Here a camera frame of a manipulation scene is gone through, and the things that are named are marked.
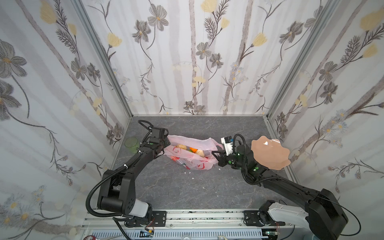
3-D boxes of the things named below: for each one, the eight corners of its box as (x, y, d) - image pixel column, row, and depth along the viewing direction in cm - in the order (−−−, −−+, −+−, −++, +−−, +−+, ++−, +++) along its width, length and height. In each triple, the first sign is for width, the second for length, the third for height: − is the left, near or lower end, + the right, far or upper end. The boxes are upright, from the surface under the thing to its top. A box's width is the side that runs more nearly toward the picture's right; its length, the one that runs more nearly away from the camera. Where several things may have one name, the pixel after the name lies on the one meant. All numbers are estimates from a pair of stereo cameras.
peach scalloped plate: (270, 176, 91) (274, 172, 87) (245, 147, 105) (248, 142, 100) (292, 162, 97) (297, 158, 93) (267, 137, 111) (270, 132, 106)
